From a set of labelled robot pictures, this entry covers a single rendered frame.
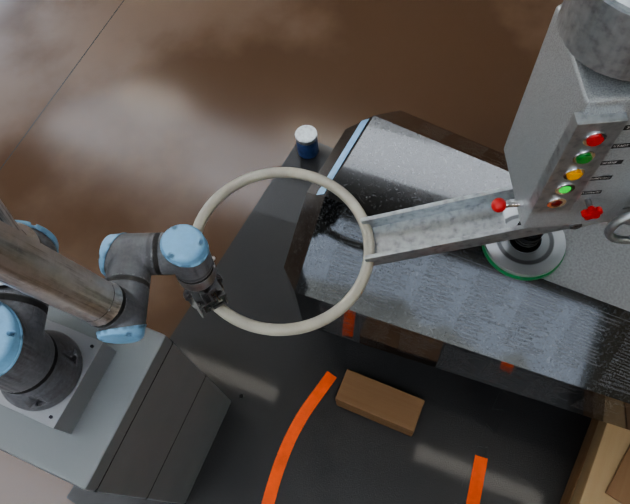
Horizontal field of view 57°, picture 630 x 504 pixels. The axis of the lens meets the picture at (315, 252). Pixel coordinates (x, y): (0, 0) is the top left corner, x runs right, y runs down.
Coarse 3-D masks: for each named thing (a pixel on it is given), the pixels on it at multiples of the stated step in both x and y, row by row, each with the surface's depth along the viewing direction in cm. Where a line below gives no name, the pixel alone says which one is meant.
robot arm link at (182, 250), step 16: (160, 240) 119; (176, 240) 119; (192, 240) 119; (160, 256) 119; (176, 256) 117; (192, 256) 117; (208, 256) 123; (176, 272) 121; (192, 272) 122; (208, 272) 127
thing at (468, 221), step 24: (480, 192) 144; (504, 192) 143; (384, 216) 151; (408, 216) 151; (432, 216) 151; (456, 216) 149; (480, 216) 146; (384, 240) 153; (408, 240) 151; (432, 240) 148; (456, 240) 141; (480, 240) 141; (504, 240) 142
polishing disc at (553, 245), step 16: (512, 208) 160; (512, 224) 158; (544, 240) 155; (560, 240) 155; (496, 256) 154; (512, 256) 154; (528, 256) 153; (544, 256) 153; (560, 256) 153; (512, 272) 152; (528, 272) 151; (544, 272) 151
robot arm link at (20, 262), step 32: (0, 224) 88; (0, 256) 87; (32, 256) 92; (64, 256) 101; (32, 288) 94; (64, 288) 98; (96, 288) 105; (128, 288) 115; (96, 320) 108; (128, 320) 112
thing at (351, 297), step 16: (240, 176) 160; (256, 176) 160; (272, 176) 161; (288, 176) 162; (304, 176) 161; (320, 176) 160; (224, 192) 158; (336, 192) 159; (208, 208) 155; (352, 208) 157; (368, 224) 154; (368, 240) 152; (368, 272) 148; (352, 288) 146; (224, 304) 144; (336, 304) 144; (352, 304) 145; (240, 320) 142; (304, 320) 143; (320, 320) 142
